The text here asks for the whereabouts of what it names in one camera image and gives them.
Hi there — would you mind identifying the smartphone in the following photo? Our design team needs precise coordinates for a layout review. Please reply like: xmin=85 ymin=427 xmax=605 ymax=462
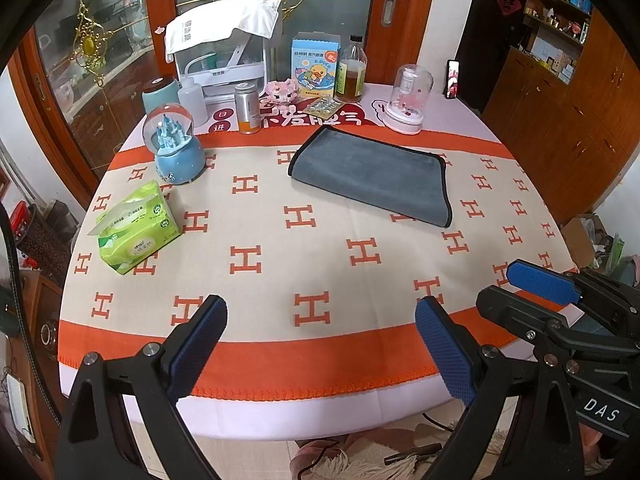
xmin=445 ymin=59 xmax=460 ymax=100

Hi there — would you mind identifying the pink glass dome ornament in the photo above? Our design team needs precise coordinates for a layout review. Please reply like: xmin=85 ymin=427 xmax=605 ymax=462
xmin=383 ymin=64 xmax=434 ymax=136

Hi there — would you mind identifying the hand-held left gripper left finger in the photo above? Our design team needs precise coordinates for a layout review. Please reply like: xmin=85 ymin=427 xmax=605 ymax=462
xmin=54 ymin=294 xmax=229 ymax=480

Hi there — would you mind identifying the grey towel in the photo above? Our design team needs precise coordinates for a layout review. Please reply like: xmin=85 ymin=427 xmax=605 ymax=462
xmin=288 ymin=126 xmax=454 ymax=229

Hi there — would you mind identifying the pink block toy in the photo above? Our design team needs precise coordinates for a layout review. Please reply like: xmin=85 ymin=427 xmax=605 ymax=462
xmin=265 ymin=79 xmax=297 ymax=106

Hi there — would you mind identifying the white cloth cover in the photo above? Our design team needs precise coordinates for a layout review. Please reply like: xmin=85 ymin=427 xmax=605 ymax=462
xmin=165 ymin=0 xmax=282 ymax=62

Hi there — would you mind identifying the orange patterned tablecloth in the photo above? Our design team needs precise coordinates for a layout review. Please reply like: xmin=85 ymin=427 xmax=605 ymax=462
xmin=57 ymin=87 xmax=583 ymax=442

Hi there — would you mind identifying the glass bottle amber liquid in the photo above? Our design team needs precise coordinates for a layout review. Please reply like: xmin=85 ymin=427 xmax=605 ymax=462
xmin=336 ymin=35 xmax=368 ymax=104

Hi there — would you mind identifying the cardboard box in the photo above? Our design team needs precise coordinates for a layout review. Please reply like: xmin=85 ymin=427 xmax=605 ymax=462
xmin=560 ymin=215 xmax=617 ymax=272

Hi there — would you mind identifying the beige fluffy rug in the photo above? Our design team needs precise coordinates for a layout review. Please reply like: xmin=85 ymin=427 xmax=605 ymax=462
xmin=294 ymin=422 xmax=506 ymax=480

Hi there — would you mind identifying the wooden cabinet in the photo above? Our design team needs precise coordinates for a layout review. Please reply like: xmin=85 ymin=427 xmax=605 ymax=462
xmin=482 ymin=0 xmax=640 ymax=227

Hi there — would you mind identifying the black cable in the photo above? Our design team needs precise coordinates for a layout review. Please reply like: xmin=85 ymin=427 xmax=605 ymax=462
xmin=295 ymin=412 xmax=456 ymax=480

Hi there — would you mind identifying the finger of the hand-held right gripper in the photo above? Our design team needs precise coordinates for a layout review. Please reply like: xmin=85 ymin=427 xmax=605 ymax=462
xmin=475 ymin=284 xmax=640 ymax=378
xmin=506 ymin=258 xmax=640 ymax=347

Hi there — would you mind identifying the silver and orange can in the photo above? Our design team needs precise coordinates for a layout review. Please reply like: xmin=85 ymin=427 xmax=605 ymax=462
xmin=234 ymin=82 xmax=262 ymax=135

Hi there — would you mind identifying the green tissue pack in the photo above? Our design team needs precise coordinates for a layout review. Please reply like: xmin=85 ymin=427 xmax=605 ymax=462
xmin=89 ymin=180 xmax=182 ymax=276

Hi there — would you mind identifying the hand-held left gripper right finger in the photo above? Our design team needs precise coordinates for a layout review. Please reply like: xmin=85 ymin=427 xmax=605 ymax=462
xmin=415 ymin=296 xmax=586 ymax=480

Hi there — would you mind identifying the blue castle snow globe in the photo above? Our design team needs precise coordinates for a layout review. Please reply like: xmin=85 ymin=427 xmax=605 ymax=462
xmin=142 ymin=102 xmax=206 ymax=185

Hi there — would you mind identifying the white countertop appliance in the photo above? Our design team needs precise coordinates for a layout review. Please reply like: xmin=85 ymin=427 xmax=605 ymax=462
xmin=167 ymin=0 xmax=281 ymax=104

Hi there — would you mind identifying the white plastic bottle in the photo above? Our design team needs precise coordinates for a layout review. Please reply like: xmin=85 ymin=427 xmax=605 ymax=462
xmin=176 ymin=77 xmax=209 ymax=129

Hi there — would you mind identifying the teal lidded mug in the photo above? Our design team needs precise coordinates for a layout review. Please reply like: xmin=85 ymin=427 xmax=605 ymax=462
xmin=142 ymin=76 xmax=182 ymax=122

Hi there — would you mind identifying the pill blister pack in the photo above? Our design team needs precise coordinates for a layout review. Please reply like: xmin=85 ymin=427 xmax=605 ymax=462
xmin=300 ymin=97 xmax=347 ymax=120

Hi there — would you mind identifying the blue duck print box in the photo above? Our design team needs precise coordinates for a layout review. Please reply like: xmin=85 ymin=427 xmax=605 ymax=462
xmin=290 ymin=32 xmax=342 ymax=101

